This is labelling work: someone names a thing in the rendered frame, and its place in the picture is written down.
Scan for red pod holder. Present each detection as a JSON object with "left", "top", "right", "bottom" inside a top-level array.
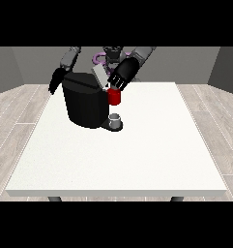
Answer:
[{"left": 106, "top": 87, "right": 122, "bottom": 107}]

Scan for pale grey machine lid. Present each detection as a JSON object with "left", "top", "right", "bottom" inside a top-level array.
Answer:
[{"left": 91, "top": 63, "right": 111, "bottom": 89}]

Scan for black coffee machine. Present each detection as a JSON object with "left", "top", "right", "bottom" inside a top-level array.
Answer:
[{"left": 61, "top": 71, "right": 125, "bottom": 132}]

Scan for grey robot trunk purple rings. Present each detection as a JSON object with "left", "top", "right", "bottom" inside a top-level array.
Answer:
[{"left": 92, "top": 46, "right": 142, "bottom": 82}]

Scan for small grey cup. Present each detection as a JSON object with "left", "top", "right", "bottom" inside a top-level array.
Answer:
[{"left": 108, "top": 112, "right": 123, "bottom": 128}]

